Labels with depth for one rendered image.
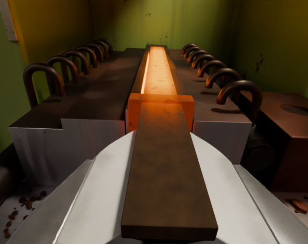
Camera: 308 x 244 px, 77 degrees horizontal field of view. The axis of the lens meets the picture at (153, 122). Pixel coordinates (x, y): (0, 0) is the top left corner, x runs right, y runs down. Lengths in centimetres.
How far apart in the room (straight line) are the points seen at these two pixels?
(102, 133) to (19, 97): 22
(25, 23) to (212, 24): 47
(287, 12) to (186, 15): 27
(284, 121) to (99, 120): 17
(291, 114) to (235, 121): 9
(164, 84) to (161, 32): 44
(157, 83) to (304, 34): 27
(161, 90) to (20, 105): 25
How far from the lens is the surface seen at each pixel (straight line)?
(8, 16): 33
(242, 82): 18
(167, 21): 62
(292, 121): 23
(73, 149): 19
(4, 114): 39
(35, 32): 37
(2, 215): 22
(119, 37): 63
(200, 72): 26
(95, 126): 17
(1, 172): 21
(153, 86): 18
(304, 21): 41
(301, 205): 23
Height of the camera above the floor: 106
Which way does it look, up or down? 28 degrees down
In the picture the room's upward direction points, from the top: 2 degrees clockwise
